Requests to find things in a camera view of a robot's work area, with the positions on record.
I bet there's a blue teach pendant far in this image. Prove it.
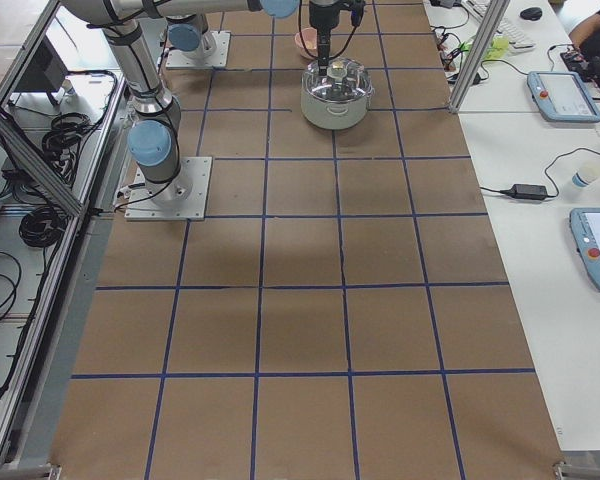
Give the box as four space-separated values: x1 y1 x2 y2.
526 71 600 123

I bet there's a pale green electric pot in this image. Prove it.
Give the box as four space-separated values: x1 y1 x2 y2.
301 84 375 130

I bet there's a black power adapter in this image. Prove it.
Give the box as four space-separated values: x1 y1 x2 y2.
499 184 550 201

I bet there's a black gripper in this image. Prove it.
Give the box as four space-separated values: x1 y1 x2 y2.
309 0 340 76

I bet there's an aluminium frame post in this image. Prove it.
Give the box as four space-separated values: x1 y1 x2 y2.
448 0 509 113

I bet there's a glass pot lid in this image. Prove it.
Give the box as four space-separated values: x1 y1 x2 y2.
302 57 374 103

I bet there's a black computer mouse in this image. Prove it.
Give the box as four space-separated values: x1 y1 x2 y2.
519 7 543 21

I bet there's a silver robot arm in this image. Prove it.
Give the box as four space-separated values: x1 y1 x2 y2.
167 14 216 59
62 1 301 210

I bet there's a white keyboard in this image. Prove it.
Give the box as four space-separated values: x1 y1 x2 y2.
462 0 536 53

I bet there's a pink bowl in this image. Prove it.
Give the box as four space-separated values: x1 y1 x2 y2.
294 27 317 58

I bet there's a black coiled cable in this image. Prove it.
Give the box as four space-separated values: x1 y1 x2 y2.
41 113 95 166

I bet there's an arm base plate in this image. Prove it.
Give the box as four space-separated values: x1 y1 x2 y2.
166 27 231 70
124 157 213 221

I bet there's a paper cup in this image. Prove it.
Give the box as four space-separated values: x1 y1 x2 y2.
571 162 600 188

